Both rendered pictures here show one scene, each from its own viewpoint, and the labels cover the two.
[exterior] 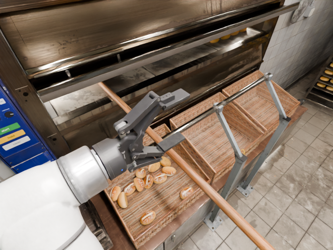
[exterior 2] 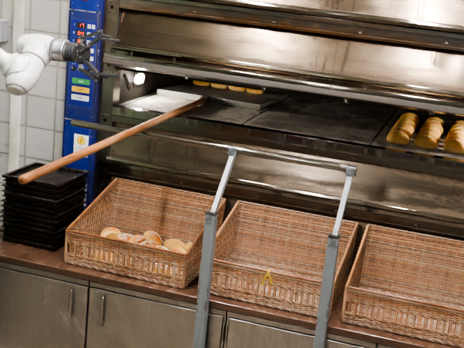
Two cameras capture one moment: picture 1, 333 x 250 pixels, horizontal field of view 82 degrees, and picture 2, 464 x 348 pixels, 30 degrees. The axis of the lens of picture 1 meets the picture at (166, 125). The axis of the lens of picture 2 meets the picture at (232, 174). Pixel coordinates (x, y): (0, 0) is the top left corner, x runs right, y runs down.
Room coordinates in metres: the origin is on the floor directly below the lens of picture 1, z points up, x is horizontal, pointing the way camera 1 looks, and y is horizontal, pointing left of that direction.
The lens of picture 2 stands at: (-1.21, -3.03, 1.95)
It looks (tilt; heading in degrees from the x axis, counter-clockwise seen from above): 15 degrees down; 54
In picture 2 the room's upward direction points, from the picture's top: 6 degrees clockwise
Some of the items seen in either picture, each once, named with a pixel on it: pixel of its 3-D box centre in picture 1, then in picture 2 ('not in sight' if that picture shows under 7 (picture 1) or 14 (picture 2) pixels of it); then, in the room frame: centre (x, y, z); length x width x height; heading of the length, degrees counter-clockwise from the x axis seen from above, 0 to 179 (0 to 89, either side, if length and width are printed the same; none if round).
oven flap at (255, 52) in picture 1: (193, 85); (297, 172); (1.17, -0.19, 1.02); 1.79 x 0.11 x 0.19; 129
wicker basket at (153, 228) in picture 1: (152, 178); (147, 229); (0.60, 0.09, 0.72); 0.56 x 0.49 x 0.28; 128
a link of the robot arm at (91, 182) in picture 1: (85, 172); (61, 50); (0.18, 0.15, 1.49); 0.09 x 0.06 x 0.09; 39
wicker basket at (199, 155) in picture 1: (216, 133); (280, 255); (0.98, -0.38, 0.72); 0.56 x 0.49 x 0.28; 128
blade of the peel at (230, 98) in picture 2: not in sight; (218, 94); (1.30, 0.67, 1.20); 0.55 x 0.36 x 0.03; 129
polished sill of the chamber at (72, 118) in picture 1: (193, 66); (302, 139); (1.19, -0.18, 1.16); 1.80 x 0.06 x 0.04; 129
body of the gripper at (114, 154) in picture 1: (121, 152); (78, 52); (0.23, 0.09, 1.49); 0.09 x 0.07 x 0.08; 129
